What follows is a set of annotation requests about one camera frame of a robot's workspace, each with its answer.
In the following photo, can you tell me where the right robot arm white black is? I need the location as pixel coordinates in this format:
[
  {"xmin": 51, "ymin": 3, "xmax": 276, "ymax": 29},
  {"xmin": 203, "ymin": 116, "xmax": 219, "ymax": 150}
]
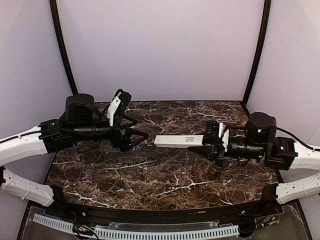
[{"xmin": 187, "ymin": 112, "xmax": 320, "ymax": 205}]

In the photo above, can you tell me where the white remote control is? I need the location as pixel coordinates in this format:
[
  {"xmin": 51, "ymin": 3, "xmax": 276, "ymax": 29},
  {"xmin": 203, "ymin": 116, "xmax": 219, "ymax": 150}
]
[{"xmin": 154, "ymin": 135, "xmax": 204, "ymax": 149}]

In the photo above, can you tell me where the grey slotted cable duct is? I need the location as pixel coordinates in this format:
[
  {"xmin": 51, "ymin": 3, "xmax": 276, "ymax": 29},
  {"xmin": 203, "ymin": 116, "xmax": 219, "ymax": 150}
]
[{"xmin": 32, "ymin": 213, "xmax": 240, "ymax": 240}]

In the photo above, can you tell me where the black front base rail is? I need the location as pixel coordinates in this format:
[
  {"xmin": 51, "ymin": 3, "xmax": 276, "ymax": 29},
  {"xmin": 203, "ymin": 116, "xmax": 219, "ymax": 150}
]
[{"xmin": 29, "ymin": 194, "xmax": 298, "ymax": 231}]

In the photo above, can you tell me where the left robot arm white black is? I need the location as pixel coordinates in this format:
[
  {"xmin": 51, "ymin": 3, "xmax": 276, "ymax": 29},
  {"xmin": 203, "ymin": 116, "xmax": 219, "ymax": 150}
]
[{"xmin": 0, "ymin": 89, "xmax": 149, "ymax": 207}]

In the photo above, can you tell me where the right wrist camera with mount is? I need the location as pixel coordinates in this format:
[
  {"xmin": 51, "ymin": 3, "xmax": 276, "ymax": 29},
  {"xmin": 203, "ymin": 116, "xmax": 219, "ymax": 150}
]
[{"xmin": 204, "ymin": 121, "xmax": 229, "ymax": 145}]

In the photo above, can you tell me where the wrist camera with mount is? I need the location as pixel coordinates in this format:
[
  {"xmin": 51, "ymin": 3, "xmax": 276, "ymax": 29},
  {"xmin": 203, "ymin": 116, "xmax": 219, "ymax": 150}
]
[
  {"xmin": 204, "ymin": 121, "xmax": 229, "ymax": 145},
  {"xmin": 102, "ymin": 89, "xmax": 132, "ymax": 127}
]

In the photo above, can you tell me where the black right frame post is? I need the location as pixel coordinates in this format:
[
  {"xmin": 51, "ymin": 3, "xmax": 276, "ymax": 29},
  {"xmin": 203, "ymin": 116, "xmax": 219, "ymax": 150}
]
[{"xmin": 241, "ymin": 0, "xmax": 272, "ymax": 106}]

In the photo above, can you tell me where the black frame post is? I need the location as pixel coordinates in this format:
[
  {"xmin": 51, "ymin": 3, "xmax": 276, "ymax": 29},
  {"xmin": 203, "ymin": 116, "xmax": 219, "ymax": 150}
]
[
  {"xmin": 241, "ymin": 0, "xmax": 272, "ymax": 106},
  {"xmin": 49, "ymin": 0, "xmax": 79, "ymax": 95}
]

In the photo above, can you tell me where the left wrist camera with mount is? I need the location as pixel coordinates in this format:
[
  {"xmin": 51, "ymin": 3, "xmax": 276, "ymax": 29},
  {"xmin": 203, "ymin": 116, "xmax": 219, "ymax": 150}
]
[{"xmin": 102, "ymin": 89, "xmax": 132, "ymax": 127}]

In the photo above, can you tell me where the black left frame post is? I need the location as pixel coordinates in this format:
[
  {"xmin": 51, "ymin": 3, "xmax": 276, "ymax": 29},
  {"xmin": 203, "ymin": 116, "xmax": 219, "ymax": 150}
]
[{"xmin": 49, "ymin": 0, "xmax": 79, "ymax": 95}]

